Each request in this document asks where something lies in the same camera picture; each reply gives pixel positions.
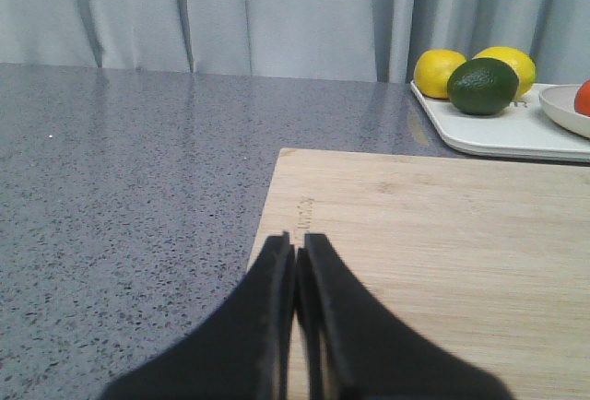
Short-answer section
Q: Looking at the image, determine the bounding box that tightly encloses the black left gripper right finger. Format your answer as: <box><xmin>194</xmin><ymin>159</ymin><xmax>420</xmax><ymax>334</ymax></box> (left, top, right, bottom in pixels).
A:
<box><xmin>296</xmin><ymin>234</ymin><xmax>513</xmax><ymax>399</ymax></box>

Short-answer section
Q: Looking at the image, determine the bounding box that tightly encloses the dark green lime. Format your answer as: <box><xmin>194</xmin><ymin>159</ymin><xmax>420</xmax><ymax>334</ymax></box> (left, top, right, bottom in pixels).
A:
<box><xmin>447</xmin><ymin>57</ymin><xmax>519</xmax><ymax>116</ymax></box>

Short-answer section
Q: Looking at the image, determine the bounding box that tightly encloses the beige round plate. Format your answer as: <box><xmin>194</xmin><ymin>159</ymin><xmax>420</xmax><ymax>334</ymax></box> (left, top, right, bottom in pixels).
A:
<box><xmin>538</xmin><ymin>84</ymin><xmax>589</xmax><ymax>138</ymax></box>

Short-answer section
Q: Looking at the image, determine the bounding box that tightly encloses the wooden cutting board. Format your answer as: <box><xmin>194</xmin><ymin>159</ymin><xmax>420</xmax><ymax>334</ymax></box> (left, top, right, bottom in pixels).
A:
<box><xmin>254</xmin><ymin>148</ymin><xmax>589</xmax><ymax>399</ymax></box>

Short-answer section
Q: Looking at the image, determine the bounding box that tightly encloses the white rectangular bear tray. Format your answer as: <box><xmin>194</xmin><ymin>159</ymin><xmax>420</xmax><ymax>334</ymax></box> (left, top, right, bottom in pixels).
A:
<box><xmin>410</xmin><ymin>83</ymin><xmax>589</xmax><ymax>164</ymax></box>

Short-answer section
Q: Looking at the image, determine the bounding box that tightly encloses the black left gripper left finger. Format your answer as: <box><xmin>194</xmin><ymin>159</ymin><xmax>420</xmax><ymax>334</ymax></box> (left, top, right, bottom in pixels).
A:
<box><xmin>102</xmin><ymin>233</ymin><xmax>296</xmax><ymax>399</ymax></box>

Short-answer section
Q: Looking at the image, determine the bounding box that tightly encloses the yellow lemon on left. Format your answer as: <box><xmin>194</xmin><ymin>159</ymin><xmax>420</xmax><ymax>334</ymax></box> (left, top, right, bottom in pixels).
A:
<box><xmin>413</xmin><ymin>49</ymin><xmax>466</xmax><ymax>100</ymax></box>

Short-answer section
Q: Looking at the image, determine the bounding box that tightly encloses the yellow lemon on right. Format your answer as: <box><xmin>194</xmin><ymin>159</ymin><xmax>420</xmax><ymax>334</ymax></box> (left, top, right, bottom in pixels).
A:
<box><xmin>474</xmin><ymin>46</ymin><xmax>537</xmax><ymax>100</ymax></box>

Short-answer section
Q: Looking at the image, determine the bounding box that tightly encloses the yellow lemon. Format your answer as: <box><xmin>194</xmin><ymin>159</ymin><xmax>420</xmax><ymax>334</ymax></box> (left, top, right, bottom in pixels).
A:
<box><xmin>474</xmin><ymin>46</ymin><xmax>537</xmax><ymax>100</ymax></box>
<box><xmin>413</xmin><ymin>49</ymin><xmax>466</xmax><ymax>100</ymax></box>

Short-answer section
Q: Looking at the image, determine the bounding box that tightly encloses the orange mandarin fruit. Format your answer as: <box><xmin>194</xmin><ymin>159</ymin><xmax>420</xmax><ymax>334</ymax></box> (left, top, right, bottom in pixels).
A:
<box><xmin>574</xmin><ymin>80</ymin><xmax>590</xmax><ymax>116</ymax></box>

